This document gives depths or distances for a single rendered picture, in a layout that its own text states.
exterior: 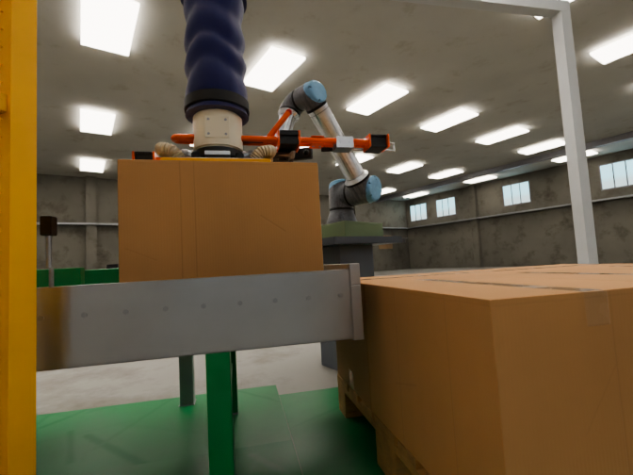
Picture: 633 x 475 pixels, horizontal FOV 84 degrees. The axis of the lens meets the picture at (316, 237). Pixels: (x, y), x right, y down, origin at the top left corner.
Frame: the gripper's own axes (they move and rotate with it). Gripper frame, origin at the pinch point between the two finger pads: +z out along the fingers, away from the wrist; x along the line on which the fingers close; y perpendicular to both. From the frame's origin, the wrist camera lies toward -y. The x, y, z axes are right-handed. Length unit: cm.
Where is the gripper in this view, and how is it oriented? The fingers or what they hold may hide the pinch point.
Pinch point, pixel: (294, 141)
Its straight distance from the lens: 138.1
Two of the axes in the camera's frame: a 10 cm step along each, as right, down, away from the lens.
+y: -9.8, 0.2, -2.1
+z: 2.1, -0.9, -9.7
